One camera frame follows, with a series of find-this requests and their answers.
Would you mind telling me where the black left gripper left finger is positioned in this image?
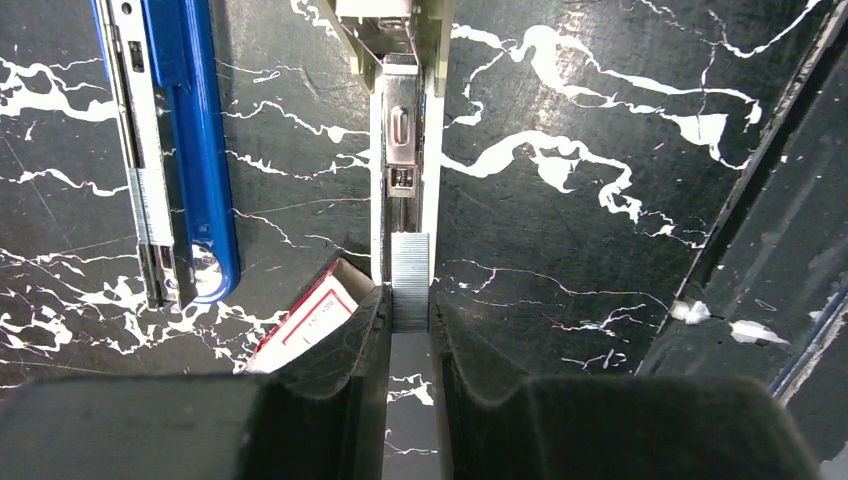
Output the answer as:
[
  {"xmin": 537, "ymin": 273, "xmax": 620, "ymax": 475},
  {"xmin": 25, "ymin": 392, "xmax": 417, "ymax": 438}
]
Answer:
[{"xmin": 1, "ymin": 287, "xmax": 391, "ymax": 479}]

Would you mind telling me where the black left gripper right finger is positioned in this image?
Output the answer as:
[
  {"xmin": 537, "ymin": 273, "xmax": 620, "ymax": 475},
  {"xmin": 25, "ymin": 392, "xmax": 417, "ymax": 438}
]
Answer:
[{"xmin": 429, "ymin": 294, "xmax": 820, "ymax": 479}]

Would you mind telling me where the red white staple box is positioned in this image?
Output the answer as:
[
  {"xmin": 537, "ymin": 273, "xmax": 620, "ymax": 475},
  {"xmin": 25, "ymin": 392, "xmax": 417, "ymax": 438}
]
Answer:
[{"xmin": 243, "ymin": 258, "xmax": 375, "ymax": 374}]

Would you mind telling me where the silver staple strip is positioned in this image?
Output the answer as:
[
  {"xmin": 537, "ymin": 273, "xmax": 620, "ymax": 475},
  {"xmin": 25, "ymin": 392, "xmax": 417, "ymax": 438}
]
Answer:
[
  {"xmin": 127, "ymin": 168, "xmax": 174, "ymax": 247},
  {"xmin": 390, "ymin": 232, "xmax": 430, "ymax": 333}
]

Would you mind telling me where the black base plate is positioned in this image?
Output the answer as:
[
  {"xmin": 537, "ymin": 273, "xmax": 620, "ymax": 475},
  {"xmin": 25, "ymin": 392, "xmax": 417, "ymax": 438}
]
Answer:
[{"xmin": 639, "ymin": 19, "xmax": 847, "ymax": 479}]

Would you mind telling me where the blue stapler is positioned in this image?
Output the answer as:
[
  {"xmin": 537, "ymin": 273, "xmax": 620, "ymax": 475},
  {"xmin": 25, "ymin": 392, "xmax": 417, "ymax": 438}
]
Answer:
[{"xmin": 92, "ymin": 0, "xmax": 240, "ymax": 313}]

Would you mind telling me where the beige small stapler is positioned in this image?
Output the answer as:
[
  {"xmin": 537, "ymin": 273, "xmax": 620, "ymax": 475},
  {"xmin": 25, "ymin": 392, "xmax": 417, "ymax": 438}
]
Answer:
[{"xmin": 318, "ymin": 1, "xmax": 456, "ymax": 285}]

